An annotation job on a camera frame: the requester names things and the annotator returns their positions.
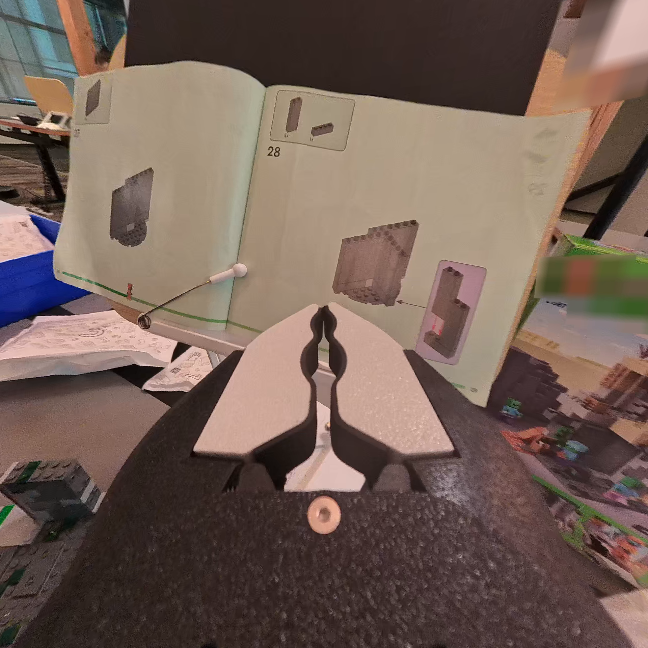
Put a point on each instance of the green printed toy box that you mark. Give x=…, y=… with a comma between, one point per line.
x=582, y=405

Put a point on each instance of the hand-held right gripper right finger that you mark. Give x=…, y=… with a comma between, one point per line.
x=395, y=405

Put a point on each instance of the grey brick baseplate build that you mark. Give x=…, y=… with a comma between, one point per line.
x=45, y=496

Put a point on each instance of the white paper bag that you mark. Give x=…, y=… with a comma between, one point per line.
x=76, y=349

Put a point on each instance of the pale green instruction booklet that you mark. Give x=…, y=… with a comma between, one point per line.
x=430, y=177

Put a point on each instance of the wooden-top table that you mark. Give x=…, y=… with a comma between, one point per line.
x=30, y=126

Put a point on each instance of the white printed leaflet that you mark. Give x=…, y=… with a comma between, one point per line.
x=177, y=372

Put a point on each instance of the black wood-edged book stand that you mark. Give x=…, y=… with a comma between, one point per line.
x=354, y=40

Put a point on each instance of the wooden column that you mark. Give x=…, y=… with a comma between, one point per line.
x=76, y=35

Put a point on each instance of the grey desk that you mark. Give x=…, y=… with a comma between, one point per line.
x=76, y=420

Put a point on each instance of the blue plastic bin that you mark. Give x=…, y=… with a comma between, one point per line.
x=30, y=288

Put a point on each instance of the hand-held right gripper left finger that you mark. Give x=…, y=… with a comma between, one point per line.
x=248, y=405

